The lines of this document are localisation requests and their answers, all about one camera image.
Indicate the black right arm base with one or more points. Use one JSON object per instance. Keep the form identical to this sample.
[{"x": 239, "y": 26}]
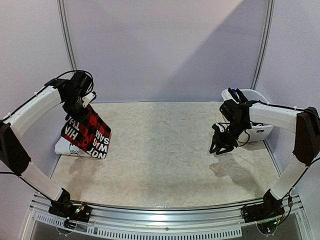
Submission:
[{"x": 271, "y": 207}]

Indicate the aluminium front rail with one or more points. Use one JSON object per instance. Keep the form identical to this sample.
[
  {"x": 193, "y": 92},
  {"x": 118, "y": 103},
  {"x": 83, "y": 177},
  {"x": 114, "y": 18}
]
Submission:
[{"x": 221, "y": 222}]

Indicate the white and green t-shirt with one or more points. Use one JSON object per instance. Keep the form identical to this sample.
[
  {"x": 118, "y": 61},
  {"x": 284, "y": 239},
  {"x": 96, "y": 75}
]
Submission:
[{"x": 65, "y": 147}]

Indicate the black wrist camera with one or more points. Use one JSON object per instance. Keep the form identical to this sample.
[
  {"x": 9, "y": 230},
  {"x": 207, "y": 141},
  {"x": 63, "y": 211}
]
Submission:
[
  {"x": 82, "y": 88},
  {"x": 227, "y": 108}
]

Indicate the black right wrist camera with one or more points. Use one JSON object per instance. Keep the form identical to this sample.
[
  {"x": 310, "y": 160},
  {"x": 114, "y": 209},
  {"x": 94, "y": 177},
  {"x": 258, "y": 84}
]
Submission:
[{"x": 227, "y": 108}]

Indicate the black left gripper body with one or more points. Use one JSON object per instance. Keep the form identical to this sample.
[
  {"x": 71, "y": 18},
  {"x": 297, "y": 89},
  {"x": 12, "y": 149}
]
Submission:
[{"x": 73, "y": 108}]

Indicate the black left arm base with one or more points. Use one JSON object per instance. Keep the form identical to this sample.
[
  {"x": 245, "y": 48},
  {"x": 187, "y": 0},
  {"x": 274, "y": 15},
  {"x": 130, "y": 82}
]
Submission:
[{"x": 65, "y": 208}]

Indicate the aluminium frame post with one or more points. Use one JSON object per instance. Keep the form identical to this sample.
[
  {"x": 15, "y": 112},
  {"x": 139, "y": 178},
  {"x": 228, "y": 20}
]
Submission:
[
  {"x": 264, "y": 42},
  {"x": 61, "y": 5}
]

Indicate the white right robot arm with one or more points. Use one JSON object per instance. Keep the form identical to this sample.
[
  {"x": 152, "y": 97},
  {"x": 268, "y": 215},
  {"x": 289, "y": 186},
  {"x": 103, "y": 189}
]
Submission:
[{"x": 302, "y": 126}]

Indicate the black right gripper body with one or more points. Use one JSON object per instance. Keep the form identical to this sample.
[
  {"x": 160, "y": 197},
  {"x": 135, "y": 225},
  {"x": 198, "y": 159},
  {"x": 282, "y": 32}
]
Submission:
[{"x": 223, "y": 137}]

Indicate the dark patterned clothes pile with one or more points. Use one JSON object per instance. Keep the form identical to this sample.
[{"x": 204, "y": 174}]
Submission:
[{"x": 237, "y": 95}]

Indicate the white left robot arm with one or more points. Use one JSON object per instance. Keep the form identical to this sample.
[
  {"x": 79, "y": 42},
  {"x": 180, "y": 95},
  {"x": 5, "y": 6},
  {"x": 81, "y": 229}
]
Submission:
[{"x": 15, "y": 125}]

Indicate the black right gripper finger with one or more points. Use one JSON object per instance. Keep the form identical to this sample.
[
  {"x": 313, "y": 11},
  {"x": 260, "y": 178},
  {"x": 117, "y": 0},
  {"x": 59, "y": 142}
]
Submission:
[
  {"x": 215, "y": 144},
  {"x": 224, "y": 150}
]

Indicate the red black plaid flannel shirt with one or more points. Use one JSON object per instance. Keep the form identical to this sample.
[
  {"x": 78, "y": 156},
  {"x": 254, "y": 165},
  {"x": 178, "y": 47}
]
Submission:
[{"x": 92, "y": 135}]

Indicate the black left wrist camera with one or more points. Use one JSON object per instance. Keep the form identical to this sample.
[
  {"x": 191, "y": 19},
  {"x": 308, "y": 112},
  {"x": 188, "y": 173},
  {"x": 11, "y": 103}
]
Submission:
[{"x": 82, "y": 88}]

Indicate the left aluminium frame post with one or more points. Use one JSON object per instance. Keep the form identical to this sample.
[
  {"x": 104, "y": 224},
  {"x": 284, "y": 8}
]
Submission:
[{"x": 61, "y": 5}]

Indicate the right aluminium frame post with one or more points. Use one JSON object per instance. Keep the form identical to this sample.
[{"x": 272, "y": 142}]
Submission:
[{"x": 264, "y": 42}]

